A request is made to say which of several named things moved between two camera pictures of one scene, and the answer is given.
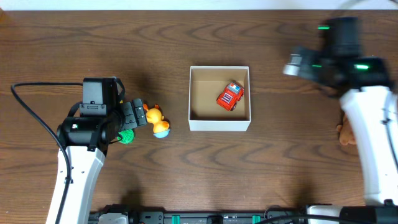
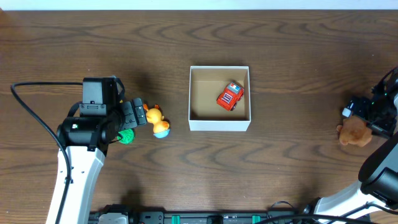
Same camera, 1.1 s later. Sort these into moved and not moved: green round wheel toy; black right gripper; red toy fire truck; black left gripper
Moved: black right gripper
Not moved: green round wheel toy; red toy fire truck; black left gripper
